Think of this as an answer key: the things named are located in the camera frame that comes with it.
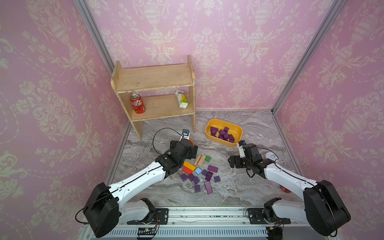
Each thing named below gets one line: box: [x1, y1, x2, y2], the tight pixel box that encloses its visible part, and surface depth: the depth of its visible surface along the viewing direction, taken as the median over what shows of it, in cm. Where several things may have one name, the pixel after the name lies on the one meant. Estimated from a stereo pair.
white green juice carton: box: [175, 89, 189, 109], surface depth 94 cm
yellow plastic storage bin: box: [205, 118, 243, 147], surface depth 108 cm
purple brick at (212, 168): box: [207, 165, 219, 173], surface depth 92 cm
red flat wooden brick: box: [182, 166, 193, 175], surface depth 91 cm
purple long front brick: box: [204, 181, 213, 195], surface depth 85 cm
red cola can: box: [130, 93, 146, 114], surface depth 85 cm
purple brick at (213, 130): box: [210, 126, 219, 134], surface depth 108 cm
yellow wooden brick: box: [183, 161, 197, 172], surface depth 92 cm
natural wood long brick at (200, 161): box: [197, 155, 206, 166], surface depth 94 cm
